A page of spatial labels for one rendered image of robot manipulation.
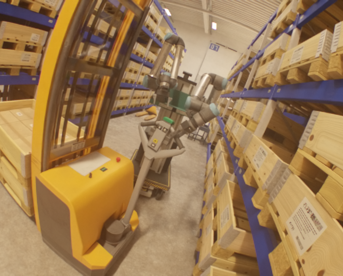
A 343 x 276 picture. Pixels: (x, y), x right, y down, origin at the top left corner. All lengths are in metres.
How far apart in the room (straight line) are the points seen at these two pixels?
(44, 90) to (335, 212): 1.46
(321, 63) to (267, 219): 0.96
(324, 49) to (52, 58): 1.59
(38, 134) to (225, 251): 1.56
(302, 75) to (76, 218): 1.84
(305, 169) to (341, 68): 0.55
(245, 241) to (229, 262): 0.27
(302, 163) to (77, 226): 1.32
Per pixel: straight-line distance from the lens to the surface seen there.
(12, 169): 1.82
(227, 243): 1.42
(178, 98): 2.41
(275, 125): 2.17
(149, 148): 1.28
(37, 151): 1.32
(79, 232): 1.25
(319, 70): 1.21
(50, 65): 1.14
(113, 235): 1.58
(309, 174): 1.02
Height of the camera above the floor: 1.67
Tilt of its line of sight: 17 degrees down
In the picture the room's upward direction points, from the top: 22 degrees clockwise
